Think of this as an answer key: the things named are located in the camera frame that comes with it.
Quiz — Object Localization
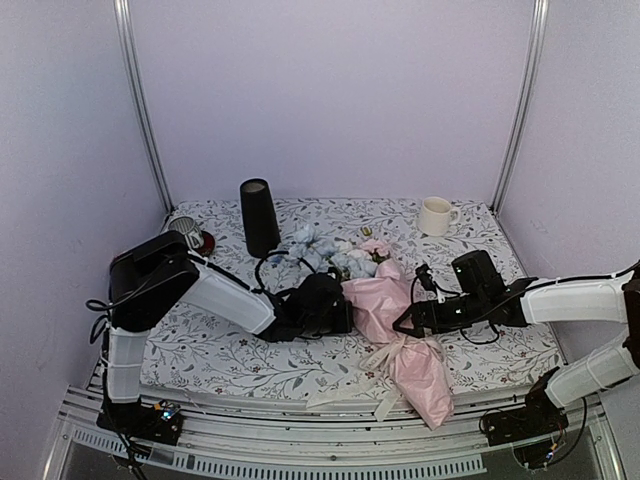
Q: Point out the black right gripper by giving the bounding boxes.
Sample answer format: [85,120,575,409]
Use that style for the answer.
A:
[393,291,487,339]

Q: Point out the pink flower bouquet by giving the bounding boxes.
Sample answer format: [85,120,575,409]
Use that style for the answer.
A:
[288,224,455,431]

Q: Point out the cream printed ribbon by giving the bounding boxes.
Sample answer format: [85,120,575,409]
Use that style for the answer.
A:
[306,336,454,430]

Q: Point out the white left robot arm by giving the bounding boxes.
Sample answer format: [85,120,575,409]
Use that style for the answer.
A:
[106,231,354,434]

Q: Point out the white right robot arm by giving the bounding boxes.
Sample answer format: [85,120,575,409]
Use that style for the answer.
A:
[393,250,639,436]

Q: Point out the black tapered vase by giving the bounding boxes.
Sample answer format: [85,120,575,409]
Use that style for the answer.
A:
[240,178,280,258]

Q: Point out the cream ceramic mug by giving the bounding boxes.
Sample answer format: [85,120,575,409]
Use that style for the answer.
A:
[417,197,461,237]

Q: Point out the red lacquer saucer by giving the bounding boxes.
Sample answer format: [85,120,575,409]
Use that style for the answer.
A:
[198,231,215,257]

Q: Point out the floral patterned tablecloth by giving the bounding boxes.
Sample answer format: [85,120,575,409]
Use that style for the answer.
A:
[91,197,575,401]

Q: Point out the striped grey teacup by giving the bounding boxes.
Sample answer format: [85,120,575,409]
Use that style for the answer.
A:
[167,216,205,250]

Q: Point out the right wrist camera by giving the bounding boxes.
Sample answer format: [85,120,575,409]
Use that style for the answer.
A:
[415,263,438,293]

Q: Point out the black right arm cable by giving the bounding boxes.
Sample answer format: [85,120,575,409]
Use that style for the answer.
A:
[459,319,501,346]

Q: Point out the aluminium front rail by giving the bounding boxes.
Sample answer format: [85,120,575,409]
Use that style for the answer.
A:
[43,384,627,479]

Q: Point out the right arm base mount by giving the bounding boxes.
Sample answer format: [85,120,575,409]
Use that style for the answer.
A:
[479,367,569,470]

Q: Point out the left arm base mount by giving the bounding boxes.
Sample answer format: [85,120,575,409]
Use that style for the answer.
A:
[96,397,184,446]

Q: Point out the right aluminium frame post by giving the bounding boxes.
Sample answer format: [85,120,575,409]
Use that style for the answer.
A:
[491,0,550,217]

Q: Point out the aluminium frame post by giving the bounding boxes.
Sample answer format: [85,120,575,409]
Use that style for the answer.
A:
[491,0,550,217]
[113,0,174,214]

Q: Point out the left aluminium frame post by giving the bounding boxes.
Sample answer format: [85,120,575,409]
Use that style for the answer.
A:
[113,0,174,214]

